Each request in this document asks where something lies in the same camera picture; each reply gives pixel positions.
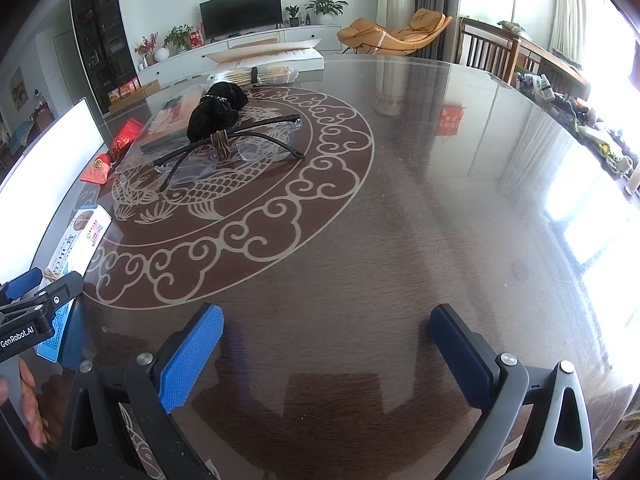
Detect clutter of small bottles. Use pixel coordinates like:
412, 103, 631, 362
515, 72, 640, 196

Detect shiny red packet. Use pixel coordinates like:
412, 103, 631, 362
109, 118, 144, 162

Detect orange lounge chair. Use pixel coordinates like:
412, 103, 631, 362
337, 8, 454, 57

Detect wooden slatted chair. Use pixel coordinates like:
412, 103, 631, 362
459, 17, 521, 84

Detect cotton swab pack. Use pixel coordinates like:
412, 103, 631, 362
220, 64, 297, 87

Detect framed wall painting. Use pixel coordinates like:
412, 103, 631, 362
10, 66, 29, 112

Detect black frame eyeglasses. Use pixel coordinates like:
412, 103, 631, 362
152, 114, 307, 192

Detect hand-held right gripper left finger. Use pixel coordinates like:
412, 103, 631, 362
57, 302, 225, 480

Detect white flat box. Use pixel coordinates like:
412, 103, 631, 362
205, 42, 326, 76

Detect beige hair ties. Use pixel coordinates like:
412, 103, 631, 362
210, 130, 237, 162

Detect large green potted plant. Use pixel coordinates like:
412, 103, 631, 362
305, 0, 349, 25

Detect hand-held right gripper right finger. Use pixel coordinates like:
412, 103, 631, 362
429, 303, 596, 480

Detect black velvet bow with chain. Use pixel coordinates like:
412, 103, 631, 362
187, 82, 249, 144

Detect bushy green houseplant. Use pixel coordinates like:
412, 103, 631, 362
164, 25, 194, 54

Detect blue white carton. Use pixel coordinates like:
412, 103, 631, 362
37, 205, 112, 362

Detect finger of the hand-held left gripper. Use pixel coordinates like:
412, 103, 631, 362
0, 267, 44, 306
27, 271, 85, 316

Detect wooden bench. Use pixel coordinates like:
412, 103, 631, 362
229, 37, 281, 51

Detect wooden side desk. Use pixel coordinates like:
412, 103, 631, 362
517, 40, 593, 101

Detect sheer white curtain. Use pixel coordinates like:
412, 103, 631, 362
550, 0, 606, 68

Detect person's left hand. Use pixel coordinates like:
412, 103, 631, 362
17, 359, 52, 450

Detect book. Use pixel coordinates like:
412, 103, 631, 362
139, 84, 213, 153

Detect black television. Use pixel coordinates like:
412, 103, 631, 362
199, 0, 284, 41

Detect dark display cabinet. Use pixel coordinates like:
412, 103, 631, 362
70, 0, 139, 117

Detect red flower branches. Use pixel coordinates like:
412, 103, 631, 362
134, 32, 159, 63

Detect red pouch with gold emblem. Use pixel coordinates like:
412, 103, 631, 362
80, 152, 119, 184

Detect white television cabinet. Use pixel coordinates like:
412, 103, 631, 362
135, 24, 347, 87

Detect open cardboard box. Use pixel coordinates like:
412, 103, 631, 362
107, 77, 162, 114

